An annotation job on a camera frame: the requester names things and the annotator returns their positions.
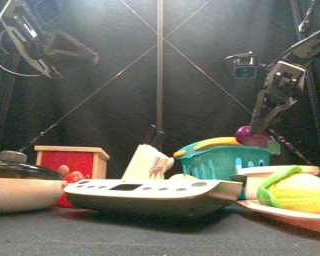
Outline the purple toy eggplant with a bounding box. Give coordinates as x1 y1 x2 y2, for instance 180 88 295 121
234 125 282 155

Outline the teal plastic basket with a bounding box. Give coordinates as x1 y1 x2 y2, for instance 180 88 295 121
172 136 281 182

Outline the yellow toy banana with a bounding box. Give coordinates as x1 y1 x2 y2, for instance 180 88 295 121
172 136 243 159

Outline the white toy cup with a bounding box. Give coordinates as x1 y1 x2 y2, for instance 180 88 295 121
235 164 320 201

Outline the yellow knitted toy corn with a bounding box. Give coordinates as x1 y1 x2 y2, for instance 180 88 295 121
257 165 320 215

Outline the pale green toy fruit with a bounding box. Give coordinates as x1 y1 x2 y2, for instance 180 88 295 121
168 173 201 182

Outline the red wooden box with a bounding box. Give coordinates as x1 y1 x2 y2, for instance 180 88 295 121
34 145 111 208

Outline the black pot lid grey knob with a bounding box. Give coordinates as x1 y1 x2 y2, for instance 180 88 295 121
0 149 64 181

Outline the pink toy plate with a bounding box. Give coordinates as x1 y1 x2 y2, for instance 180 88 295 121
235 198 320 235

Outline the grey toy kitchen appliance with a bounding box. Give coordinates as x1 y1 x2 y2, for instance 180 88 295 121
63 178 245 218

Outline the grey left arm cable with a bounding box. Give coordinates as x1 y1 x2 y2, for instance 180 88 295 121
0 31 47 78

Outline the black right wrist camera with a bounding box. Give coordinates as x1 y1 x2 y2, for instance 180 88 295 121
223 50 261 80

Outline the vertical metal frame pole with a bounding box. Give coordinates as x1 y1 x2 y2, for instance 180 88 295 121
155 0 166 134

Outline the black toy knife handle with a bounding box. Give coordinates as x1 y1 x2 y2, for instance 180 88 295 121
142 124 167 150

